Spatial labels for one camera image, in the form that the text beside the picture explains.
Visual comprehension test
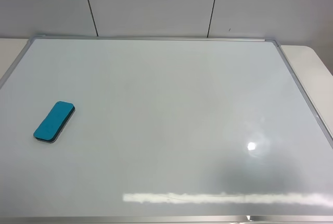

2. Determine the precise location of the blue whiteboard eraser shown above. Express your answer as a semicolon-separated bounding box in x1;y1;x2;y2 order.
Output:
33;101;75;143

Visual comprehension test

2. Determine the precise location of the white whiteboard with aluminium frame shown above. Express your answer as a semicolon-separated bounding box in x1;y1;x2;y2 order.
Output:
1;36;332;223

